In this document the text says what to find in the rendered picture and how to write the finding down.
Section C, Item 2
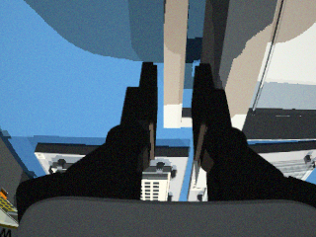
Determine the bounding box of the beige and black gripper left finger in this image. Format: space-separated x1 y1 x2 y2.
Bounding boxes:
16 62 158 223

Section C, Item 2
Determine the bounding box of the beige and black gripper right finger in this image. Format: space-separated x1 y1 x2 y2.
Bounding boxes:
191 63 316 208

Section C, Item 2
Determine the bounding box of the blue bench mat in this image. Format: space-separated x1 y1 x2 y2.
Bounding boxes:
0 0 205 201

